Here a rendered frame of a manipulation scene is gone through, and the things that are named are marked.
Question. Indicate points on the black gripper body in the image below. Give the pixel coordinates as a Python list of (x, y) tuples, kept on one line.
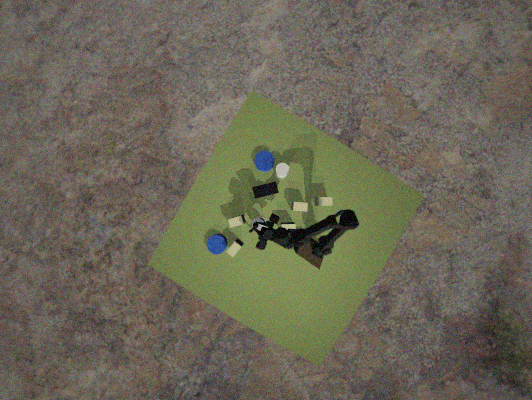
[(274, 220)]

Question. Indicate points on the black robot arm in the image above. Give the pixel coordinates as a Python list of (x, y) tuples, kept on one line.
[(299, 237)]

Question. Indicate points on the blue cylinder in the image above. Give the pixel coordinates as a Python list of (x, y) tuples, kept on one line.
[(264, 160), (217, 244)]

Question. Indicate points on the grey cylinder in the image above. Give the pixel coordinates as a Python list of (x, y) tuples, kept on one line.
[(282, 170)]

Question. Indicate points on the french press with plunger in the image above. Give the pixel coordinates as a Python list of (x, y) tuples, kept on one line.
[(256, 225)]

